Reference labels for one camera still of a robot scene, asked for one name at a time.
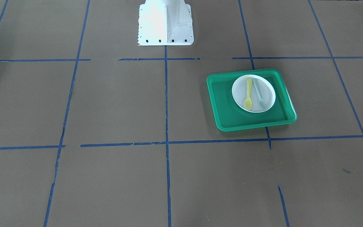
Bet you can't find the yellow plastic spoon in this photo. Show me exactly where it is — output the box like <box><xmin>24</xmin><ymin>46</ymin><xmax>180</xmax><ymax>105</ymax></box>
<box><xmin>244</xmin><ymin>77</ymin><xmax>253</xmax><ymax>110</ymax></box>

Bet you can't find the white round plate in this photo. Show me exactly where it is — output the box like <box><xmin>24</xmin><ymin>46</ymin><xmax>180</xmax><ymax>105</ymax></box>
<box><xmin>232</xmin><ymin>74</ymin><xmax>276</xmax><ymax>113</ymax></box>

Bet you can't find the green plastic tray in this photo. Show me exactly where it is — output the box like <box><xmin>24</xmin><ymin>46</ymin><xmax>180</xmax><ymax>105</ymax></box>
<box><xmin>206</xmin><ymin>68</ymin><xmax>298</xmax><ymax>132</ymax></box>

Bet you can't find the white pedestal column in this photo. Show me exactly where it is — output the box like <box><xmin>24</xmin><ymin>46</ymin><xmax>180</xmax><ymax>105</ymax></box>
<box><xmin>137</xmin><ymin>0</ymin><xmax>194</xmax><ymax>46</ymax></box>

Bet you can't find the translucent plastic fork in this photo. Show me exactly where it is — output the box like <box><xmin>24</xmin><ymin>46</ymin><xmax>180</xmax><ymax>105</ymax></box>
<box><xmin>253</xmin><ymin>79</ymin><xmax>268</xmax><ymax>112</ymax></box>

